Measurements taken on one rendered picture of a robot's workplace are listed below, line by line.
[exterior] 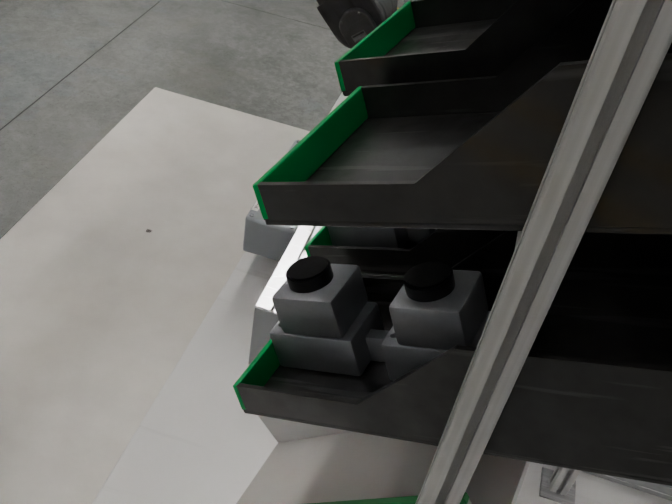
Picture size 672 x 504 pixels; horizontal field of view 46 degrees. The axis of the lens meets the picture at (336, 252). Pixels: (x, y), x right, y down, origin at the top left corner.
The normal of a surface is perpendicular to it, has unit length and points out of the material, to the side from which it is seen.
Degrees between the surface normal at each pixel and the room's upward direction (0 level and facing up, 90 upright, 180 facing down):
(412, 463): 45
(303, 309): 90
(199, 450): 0
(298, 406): 90
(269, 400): 90
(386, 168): 25
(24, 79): 0
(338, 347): 90
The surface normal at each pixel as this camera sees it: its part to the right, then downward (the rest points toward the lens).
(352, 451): -0.52, -0.80
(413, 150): -0.24, -0.84
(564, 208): -0.28, 0.60
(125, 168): 0.15, -0.75
